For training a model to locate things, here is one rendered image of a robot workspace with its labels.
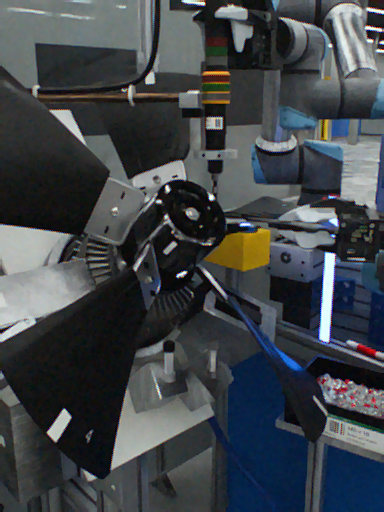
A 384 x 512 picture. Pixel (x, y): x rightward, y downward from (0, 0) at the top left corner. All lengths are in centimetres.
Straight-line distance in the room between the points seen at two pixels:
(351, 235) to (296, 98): 32
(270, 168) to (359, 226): 72
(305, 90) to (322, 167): 53
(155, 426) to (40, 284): 31
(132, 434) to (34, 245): 36
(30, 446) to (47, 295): 42
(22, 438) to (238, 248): 63
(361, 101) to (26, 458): 93
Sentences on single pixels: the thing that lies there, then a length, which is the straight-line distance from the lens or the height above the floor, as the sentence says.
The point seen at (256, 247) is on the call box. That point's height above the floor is 104.
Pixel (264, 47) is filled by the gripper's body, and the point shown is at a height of 146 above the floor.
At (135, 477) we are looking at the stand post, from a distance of 107.
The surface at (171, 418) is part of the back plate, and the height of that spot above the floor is 86.
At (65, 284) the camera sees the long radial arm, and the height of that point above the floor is 112.
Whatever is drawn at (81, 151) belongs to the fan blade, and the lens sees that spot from 76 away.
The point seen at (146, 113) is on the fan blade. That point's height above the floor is 136.
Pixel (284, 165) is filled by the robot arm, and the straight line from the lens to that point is 154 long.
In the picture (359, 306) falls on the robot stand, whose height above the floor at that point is 82.
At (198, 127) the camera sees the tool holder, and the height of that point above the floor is 134.
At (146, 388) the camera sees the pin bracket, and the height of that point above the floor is 94.
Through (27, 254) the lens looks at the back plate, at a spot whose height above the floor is 113.
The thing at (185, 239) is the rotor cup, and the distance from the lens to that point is 73.
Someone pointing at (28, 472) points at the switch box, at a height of 69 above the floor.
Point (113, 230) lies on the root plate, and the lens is 79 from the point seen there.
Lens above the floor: 137
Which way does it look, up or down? 16 degrees down
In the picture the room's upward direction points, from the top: straight up
